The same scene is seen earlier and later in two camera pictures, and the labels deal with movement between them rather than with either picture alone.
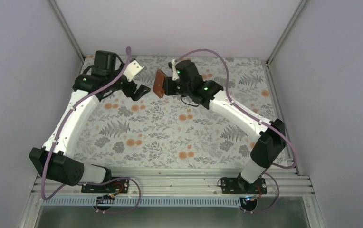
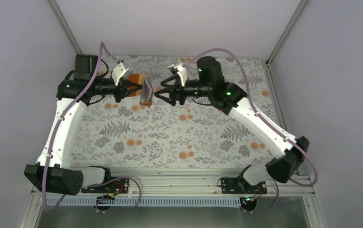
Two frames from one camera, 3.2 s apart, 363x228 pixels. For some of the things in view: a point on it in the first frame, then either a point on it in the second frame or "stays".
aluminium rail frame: [188, 183] stays
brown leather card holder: [158, 87] to [146, 92]
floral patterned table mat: [146, 130] stays
